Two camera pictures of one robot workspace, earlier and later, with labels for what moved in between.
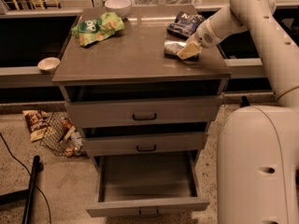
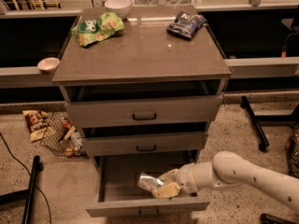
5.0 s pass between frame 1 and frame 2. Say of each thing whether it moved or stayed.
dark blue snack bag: stayed
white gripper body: moved
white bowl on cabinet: stayed
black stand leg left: stayed
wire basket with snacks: stayed
